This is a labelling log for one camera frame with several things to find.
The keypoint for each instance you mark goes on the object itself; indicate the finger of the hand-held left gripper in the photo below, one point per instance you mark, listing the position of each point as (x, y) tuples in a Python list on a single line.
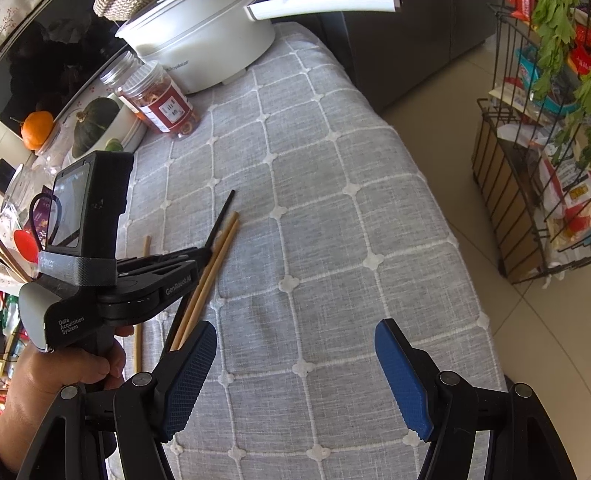
[(175, 256), (152, 290)]

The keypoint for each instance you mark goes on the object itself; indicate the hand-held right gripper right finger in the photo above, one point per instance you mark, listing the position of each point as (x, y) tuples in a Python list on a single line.
[(401, 383)]

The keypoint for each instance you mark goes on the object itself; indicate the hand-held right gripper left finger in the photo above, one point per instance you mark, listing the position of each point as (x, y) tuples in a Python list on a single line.
[(189, 383)]

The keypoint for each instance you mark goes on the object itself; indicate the pile of wooden chopsticks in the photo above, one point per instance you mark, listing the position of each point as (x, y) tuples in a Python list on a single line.
[(217, 256)]

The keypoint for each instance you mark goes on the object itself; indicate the plain wooden chopstick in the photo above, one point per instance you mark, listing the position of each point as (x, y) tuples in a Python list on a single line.
[(220, 265), (137, 350)]

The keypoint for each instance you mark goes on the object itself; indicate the black chopstick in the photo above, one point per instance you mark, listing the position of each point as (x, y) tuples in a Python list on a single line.
[(221, 217)]

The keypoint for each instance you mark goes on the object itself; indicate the red plastic spoon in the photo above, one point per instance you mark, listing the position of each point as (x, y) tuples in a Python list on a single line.
[(25, 244)]

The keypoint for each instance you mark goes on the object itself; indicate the bundle of wooden chopsticks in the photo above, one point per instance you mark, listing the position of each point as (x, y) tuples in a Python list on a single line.
[(11, 265)]

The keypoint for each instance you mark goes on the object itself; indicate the person's left forearm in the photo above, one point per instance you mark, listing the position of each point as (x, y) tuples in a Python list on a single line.
[(16, 431)]

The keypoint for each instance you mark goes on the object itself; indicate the person's left hand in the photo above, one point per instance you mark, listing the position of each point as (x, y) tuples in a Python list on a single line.
[(55, 369)]

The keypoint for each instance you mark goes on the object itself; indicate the clear glass jar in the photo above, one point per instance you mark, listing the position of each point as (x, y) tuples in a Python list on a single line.
[(54, 152)]

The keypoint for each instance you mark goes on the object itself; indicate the green pumpkin in bowl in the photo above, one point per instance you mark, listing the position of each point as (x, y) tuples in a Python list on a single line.
[(129, 124)]

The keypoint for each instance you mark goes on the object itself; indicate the clear jar with purple label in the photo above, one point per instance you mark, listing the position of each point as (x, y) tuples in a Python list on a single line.
[(18, 194)]

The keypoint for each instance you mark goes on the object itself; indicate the orange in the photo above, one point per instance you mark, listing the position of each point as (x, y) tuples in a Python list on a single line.
[(38, 130)]

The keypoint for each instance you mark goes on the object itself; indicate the dried fruit jar red label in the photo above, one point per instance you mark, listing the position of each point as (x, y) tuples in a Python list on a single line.
[(161, 104)]

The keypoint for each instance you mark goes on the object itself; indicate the spice jar with red contents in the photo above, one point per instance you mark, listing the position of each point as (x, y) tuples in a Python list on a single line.
[(117, 74)]

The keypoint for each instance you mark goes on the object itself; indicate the grey checked tablecloth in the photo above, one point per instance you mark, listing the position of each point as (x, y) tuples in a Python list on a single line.
[(323, 230)]

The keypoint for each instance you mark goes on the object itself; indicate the black microwave oven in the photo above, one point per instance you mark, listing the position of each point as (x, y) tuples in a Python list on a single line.
[(46, 60)]

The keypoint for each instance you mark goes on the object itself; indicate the white electric pot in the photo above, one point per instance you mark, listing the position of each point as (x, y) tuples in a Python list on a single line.
[(198, 50)]

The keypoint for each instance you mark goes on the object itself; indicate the woven basket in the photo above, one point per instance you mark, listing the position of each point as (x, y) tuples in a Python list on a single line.
[(113, 5)]

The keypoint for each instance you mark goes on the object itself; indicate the floral microwave cover cloth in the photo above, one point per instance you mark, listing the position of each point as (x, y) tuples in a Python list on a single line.
[(14, 11)]

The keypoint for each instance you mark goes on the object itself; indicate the white plastic bag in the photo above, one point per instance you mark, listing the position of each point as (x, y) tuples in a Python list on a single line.
[(568, 184)]

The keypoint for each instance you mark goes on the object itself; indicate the grey refrigerator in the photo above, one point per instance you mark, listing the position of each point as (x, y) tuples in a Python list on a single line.
[(406, 50)]

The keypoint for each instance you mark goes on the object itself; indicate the green leafy herbs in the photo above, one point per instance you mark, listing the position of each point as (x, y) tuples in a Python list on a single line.
[(554, 46)]

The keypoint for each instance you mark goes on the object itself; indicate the red snack packets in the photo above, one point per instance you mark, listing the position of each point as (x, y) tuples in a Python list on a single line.
[(519, 8)]

